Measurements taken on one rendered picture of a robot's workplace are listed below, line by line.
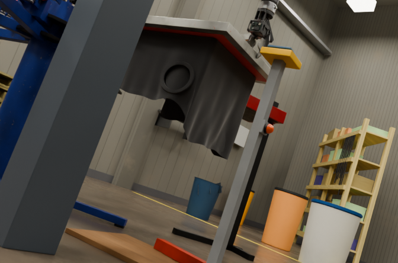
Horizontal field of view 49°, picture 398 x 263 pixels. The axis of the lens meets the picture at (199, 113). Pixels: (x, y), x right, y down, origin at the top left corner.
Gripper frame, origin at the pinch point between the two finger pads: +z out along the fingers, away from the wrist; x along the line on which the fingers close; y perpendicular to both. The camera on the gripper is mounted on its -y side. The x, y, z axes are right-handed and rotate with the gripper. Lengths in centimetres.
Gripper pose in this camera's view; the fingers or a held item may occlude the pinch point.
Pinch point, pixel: (253, 55)
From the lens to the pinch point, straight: 198.9
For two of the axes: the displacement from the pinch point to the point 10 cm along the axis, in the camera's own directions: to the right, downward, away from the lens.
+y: -4.9, -3.1, -8.1
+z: -3.3, 9.3, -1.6
